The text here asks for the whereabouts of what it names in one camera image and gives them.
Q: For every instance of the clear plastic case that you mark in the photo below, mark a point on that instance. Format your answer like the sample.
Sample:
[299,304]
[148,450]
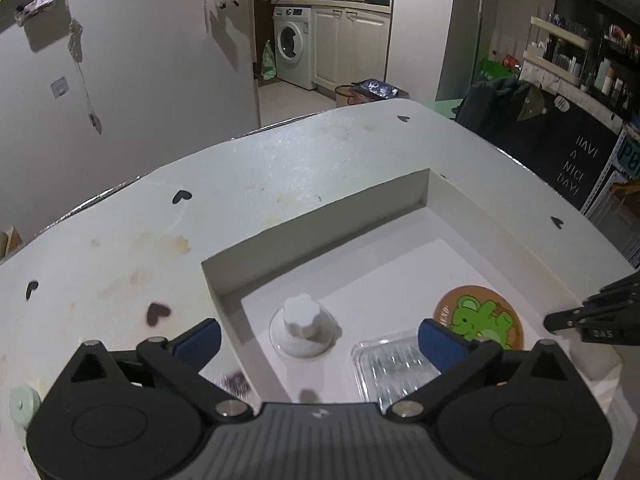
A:
[390,365]

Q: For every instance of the square wall hook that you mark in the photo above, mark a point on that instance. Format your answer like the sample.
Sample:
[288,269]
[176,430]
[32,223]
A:
[59,87]

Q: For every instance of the green plastic bag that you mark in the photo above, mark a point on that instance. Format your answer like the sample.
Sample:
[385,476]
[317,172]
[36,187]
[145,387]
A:
[268,60]

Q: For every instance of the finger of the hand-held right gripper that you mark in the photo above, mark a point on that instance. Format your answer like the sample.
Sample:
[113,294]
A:
[565,320]
[617,290]

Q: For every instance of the round frog coaster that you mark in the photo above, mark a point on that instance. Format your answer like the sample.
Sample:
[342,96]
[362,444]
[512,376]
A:
[480,315]

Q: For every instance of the white kitchen base cabinets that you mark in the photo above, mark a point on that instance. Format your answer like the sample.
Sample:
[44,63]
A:
[350,45]

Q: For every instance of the black lettered sign board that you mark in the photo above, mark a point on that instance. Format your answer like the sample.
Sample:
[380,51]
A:
[575,155]

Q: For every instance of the mint green round tape measure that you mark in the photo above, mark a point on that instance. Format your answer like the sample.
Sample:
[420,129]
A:
[22,402]

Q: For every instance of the white rectangular tray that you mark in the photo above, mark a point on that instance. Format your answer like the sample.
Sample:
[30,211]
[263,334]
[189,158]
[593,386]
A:
[400,280]

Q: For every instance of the white washing machine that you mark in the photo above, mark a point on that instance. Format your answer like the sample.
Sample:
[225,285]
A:
[292,45]

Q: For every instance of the green shopping bag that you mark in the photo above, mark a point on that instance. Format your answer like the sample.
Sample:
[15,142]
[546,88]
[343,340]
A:
[492,67]

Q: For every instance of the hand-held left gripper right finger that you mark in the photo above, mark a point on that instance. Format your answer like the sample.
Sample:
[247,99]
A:
[439,346]

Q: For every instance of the dark patterned bag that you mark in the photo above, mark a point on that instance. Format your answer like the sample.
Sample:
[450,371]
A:
[377,89]

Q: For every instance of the black jacket on chair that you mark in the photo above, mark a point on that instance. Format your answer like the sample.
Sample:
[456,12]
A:
[492,105]

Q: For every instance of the white knob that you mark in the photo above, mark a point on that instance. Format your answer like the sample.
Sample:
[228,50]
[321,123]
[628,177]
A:
[300,317]

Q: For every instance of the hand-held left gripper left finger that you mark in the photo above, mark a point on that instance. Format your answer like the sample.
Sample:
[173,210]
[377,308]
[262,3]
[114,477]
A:
[200,342]

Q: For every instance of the clear wall shelf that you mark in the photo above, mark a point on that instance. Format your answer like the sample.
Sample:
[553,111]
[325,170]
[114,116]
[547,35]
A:
[40,0]

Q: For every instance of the shelf rack with bottles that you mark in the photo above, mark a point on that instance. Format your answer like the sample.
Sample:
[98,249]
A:
[595,60]

